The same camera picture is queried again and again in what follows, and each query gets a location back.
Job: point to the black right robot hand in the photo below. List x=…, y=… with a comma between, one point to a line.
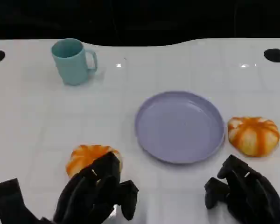
x=252, y=193

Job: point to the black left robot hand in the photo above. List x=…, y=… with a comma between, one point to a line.
x=88, y=193

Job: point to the orange white toy bread roll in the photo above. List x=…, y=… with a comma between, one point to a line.
x=86, y=155
x=253, y=136

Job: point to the lilac plate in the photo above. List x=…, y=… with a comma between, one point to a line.
x=179, y=127

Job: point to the pale green mug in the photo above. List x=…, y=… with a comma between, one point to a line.
x=71, y=61

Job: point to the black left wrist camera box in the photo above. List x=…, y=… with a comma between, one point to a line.
x=10, y=200

